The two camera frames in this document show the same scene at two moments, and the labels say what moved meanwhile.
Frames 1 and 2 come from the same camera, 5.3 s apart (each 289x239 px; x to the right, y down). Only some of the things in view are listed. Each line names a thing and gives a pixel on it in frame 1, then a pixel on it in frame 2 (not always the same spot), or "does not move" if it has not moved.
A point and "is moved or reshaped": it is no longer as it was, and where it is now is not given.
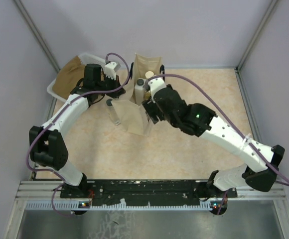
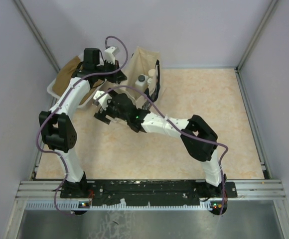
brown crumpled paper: (68, 76) does not move
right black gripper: (151, 108) -> (106, 112)
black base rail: (160, 192) does not move
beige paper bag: (131, 115) is moved or reshaped
